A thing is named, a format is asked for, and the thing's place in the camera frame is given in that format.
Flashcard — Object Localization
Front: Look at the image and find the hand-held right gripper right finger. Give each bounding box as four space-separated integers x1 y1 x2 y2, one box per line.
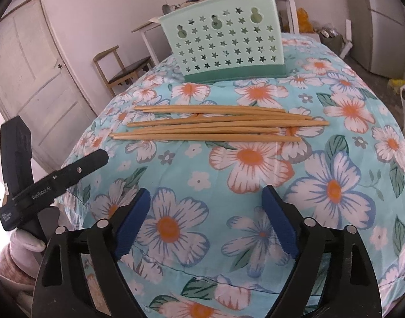
261 185 378 318

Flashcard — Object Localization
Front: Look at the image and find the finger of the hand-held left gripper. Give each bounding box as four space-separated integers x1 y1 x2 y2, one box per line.
52 149 110 189

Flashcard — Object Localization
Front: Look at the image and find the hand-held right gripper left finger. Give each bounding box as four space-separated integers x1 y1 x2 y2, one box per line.
32 187 152 318

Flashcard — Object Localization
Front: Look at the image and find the mint green utensil basket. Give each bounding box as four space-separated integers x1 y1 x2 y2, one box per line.
158 0 289 83

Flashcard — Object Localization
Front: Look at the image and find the person's left hand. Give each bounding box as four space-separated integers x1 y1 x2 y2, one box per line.
11 228 47 253

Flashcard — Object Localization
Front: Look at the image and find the floral light blue blanket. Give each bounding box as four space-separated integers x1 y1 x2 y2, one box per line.
53 31 405 318

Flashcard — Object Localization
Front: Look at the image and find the white panel door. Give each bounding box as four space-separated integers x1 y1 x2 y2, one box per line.
0 0 97 173

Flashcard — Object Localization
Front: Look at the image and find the wooden chair dark seat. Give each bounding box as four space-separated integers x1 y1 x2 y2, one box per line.
93 46 155 97

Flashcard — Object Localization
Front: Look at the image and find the white wooden table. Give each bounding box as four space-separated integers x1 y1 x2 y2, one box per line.
131 0 300 58

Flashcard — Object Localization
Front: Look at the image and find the white board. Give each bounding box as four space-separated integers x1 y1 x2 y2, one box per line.
340 19 353 58

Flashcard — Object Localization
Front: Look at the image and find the yellow plastic bag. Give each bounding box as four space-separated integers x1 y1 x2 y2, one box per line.
295 7 311 34

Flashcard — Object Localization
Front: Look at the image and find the silver refrigerator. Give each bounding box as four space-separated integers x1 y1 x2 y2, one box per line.
343 0 405 77

